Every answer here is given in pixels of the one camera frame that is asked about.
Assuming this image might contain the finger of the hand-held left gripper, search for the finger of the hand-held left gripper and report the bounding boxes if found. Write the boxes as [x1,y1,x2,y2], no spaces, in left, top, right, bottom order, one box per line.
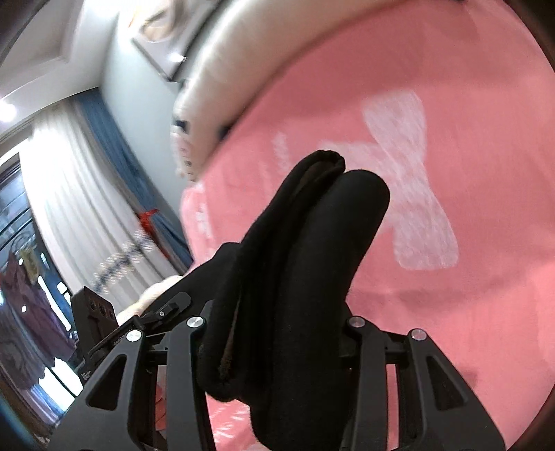
[143,292,192,327]

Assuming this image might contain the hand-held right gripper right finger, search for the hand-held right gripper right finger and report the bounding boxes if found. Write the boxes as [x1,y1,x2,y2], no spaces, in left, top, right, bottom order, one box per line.
[338,305,506,451]

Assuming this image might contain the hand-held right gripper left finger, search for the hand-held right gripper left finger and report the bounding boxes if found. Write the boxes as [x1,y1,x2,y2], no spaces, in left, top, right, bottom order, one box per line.
[54,301,217,451]

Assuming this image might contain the black pants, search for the black pants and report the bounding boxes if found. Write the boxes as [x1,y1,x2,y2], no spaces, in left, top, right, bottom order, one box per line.
[165,150,391,451]

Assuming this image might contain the person's left forearm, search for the person's left forearm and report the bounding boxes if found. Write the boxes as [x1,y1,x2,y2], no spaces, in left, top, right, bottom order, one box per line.
[117,275,188,324]

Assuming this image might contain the beaded curtain tassel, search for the beaded curtain tassel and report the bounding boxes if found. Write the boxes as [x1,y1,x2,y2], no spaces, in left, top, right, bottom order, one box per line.
[92,233,149,292]

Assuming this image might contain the dark glass window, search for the dark glass window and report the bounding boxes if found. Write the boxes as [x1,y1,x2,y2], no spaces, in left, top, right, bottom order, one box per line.
[0,155,84,419]

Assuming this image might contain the red curtain tie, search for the red curtain tie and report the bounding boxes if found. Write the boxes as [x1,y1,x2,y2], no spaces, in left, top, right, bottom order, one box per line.
[138,207,171,257]

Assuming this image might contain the white curtain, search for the white curtain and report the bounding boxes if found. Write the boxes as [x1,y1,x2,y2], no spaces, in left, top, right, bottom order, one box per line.
[17,102,183,304]

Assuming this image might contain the white printed pillow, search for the white printed pillow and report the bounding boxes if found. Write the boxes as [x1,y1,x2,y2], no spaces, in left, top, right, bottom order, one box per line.
[169,115,206,185]

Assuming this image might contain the blue curtain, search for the blue curtain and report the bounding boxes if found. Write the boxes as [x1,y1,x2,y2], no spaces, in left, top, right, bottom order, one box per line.
[74,89,194,270]

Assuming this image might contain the pink blanket with white print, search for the pink blanket with white print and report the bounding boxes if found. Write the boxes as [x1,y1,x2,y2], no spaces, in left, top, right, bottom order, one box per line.
[154,0,555,451]

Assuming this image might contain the framed wall picture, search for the framed wall picture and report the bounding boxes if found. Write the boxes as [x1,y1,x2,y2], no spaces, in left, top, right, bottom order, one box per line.
[130,0,230,82]

